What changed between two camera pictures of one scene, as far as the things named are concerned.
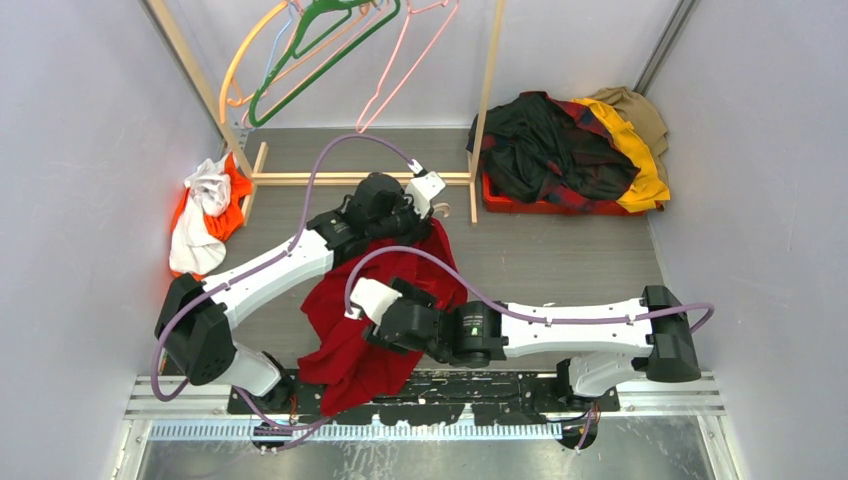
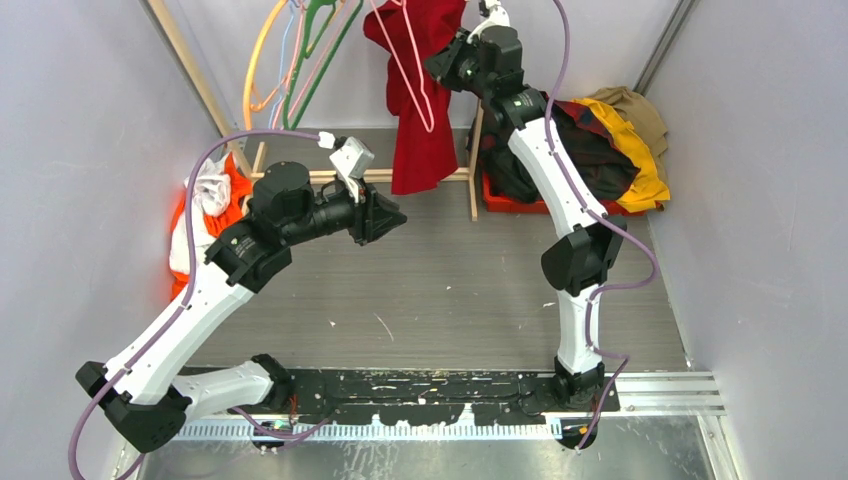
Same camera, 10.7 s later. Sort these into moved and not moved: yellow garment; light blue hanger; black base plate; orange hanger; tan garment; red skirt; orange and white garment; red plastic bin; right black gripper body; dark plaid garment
Moved: light blue hanger; red skirt; orange hanger; right black gripper body
Not moved: orange and white garment; red plastic bin; yellow garment; black base plate; dark plaid garment; tan garment
